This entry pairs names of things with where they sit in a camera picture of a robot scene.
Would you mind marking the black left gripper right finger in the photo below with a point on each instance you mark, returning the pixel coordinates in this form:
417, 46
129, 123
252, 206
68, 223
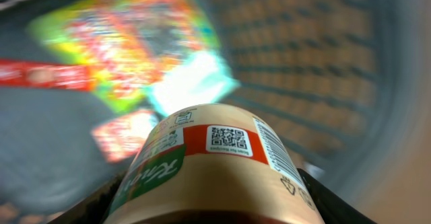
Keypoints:
332, 208

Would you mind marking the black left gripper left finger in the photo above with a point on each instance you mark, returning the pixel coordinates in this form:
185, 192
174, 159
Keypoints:
93, 209

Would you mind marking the small red-white snack packet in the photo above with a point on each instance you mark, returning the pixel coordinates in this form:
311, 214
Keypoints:
124, 136

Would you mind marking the green-lidded Knorr jar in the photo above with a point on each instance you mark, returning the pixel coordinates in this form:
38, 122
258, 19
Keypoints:
213, 163

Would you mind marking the red chocolate bar wrapper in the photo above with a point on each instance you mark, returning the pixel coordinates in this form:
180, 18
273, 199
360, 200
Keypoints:
33, 74

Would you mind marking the teal wet wipes pack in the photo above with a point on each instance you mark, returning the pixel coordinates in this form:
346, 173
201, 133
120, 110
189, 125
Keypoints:
203, 78

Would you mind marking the Haribo gummy candy bag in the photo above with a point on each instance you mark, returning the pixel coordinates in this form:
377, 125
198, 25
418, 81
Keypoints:
127, 44

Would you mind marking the grey plastic shopping basket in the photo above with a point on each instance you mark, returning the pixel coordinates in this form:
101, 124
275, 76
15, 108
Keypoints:
344, 83

